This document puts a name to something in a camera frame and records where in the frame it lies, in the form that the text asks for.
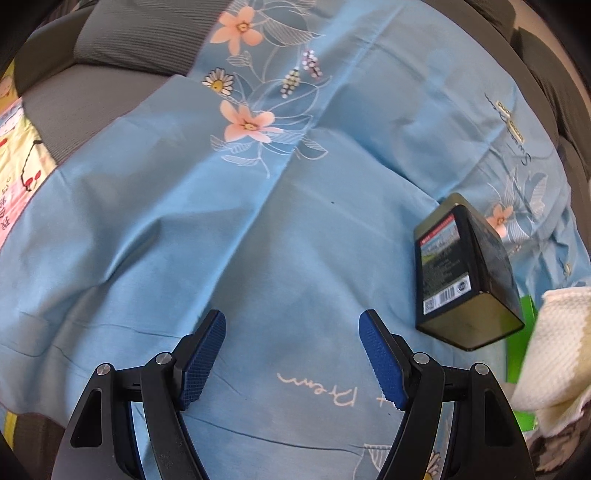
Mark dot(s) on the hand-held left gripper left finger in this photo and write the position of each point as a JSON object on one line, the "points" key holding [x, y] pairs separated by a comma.
{"points": [[203, 355]]}

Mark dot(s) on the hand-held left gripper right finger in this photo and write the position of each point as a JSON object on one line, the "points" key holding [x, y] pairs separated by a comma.
{"points": [[383, 360]]}

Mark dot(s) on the green cardboard box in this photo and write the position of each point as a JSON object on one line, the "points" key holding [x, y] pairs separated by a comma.
{"points": [[517, 360]]}

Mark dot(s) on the cream yellow towel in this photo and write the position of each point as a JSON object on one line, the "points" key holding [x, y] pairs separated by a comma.
{"points": [[558, 350]]}

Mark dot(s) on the black gold tin box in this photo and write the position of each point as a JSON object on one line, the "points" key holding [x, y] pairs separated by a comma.
{"points": [[461, 277]]}

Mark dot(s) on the light blue floral bed sheet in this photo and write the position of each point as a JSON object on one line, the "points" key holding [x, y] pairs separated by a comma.
{"points": [[277, 230]]}

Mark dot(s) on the printed cartoon blanket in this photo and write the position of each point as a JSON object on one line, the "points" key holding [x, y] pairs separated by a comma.
{"points": [[18, 184]]}

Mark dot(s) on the grey sofa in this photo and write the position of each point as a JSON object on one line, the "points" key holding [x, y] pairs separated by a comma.
{"points": [[92, 92]]}

